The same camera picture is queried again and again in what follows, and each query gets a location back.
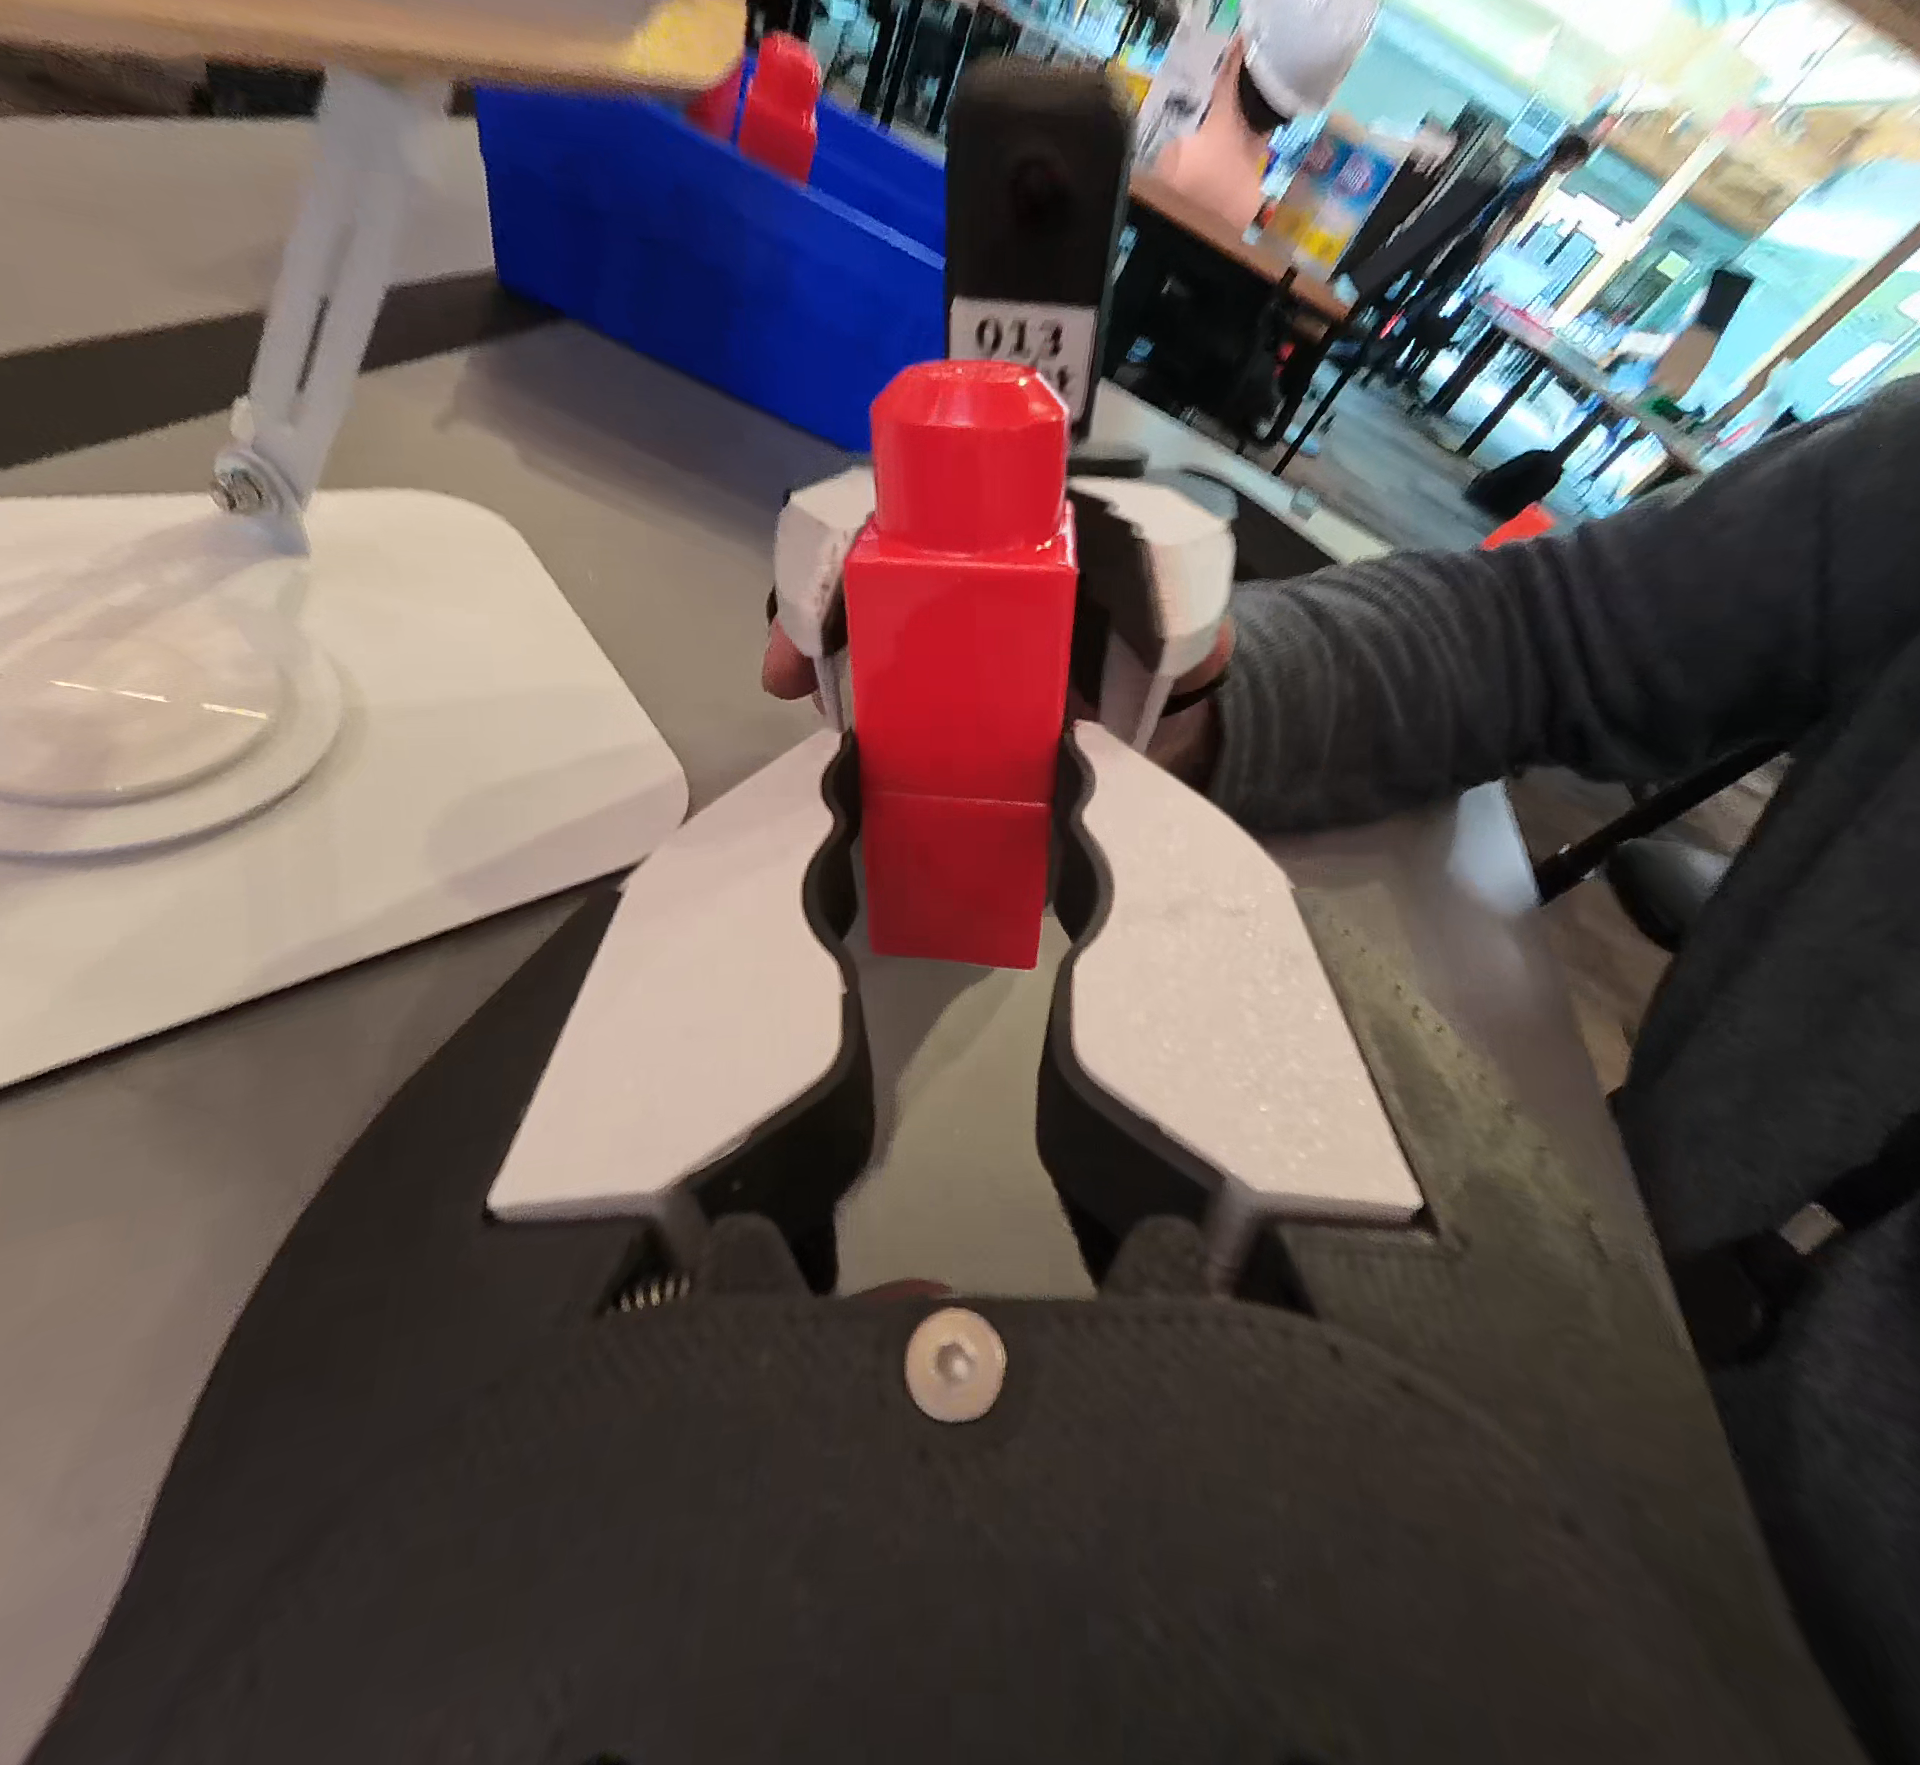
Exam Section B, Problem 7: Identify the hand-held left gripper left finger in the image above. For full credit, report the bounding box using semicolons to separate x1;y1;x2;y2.
483;730;872;1294

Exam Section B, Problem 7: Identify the black backpack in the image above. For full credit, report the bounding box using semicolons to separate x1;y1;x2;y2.
1463;449;1573;518

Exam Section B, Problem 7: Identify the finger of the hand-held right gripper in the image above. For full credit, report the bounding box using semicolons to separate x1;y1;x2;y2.
774;468;880;724
1068;476;1240;755

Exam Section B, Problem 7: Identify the grey desk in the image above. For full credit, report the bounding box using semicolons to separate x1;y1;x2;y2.
0;117;1622;1765

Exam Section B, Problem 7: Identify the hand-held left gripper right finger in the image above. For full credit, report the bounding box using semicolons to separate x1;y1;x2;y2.
1036;723;1428;1294

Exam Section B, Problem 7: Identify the person's right hand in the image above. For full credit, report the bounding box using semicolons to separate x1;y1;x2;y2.
761;617;1242;789

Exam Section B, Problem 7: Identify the wooden work table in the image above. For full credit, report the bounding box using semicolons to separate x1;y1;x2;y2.
1126;167;1359;327

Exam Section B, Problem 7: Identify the blue plastic bin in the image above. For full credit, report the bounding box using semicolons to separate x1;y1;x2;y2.
472;55;951;454

